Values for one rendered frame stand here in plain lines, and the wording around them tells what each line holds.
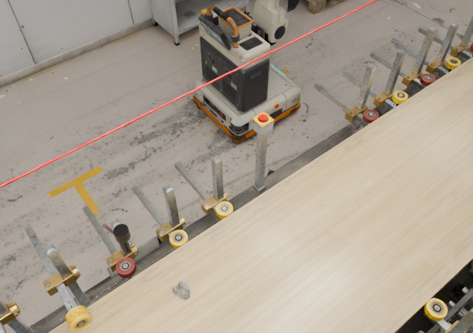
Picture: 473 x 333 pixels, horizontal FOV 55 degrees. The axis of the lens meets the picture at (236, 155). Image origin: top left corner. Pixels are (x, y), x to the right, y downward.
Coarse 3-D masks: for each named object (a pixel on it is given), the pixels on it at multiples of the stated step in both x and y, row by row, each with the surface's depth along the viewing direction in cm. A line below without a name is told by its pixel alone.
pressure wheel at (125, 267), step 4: (120, 260) 192; (124, 260) 192; (128, 260) 192; (132, 260) 192; (116, 264) 191; (120, 264) 191; (124, 264) 190; (128, 264) 191; (132, 264) 191; (116, 268) 190; (120, 268) 190; (124, 268) 190; (128, 268) 190; (132, 268) 190; (120, 272) 188; (124, 272) 188; (128, 272) 188; (132, 272) 190; (120, 276) 190; (124, 276) 189; (128, 276) 190
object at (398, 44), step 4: (396, 44) 306; (400, 44) 304; (400, 48) 305; (404, 48) 302; (408, 48) 302; (408, 52) 301; (412, 52) 299; (416, 52) 299; (412, 56) 299; (416, 56) 297; (428, 60) 293; (424, 64) 295; (436, 68) 289; (440, 68) 288; (444, 68) 288; (440, 72) 288; (444, 72) 285
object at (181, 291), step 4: (180, 284) 184; (184, 284) 185; (172, 288) 184; (176, 288) 184; (180, 288) 184; (184, 288) 184; (172, 292) 183; (176, 292) 182; (180, 292) 182; (184, 292) 183; (188, 292) 183; (180, 296) 182; (184, 296) 182; (188, 296) 181
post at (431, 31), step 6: (432, 30) 254; (426, 36) 259; (432, 36) 257; (426, 42) 261; (426, 48) 263; (420, 54) 268; (426, 54) 267; (420, 60) 270; (420, 66) 273; (414, 72) 278; (420, 72) 278; (408, 90) 288
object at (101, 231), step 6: (84, 210) 214; (90, 210) 214; (90, 216) 212; (96, 222) 210; (96, 228) 208; (102, 228) 208; (102, 234) 205; (102, 240) 205; (108, 240) 204; (108, 246) 202; (114, 246) 201; (114, 252) 200
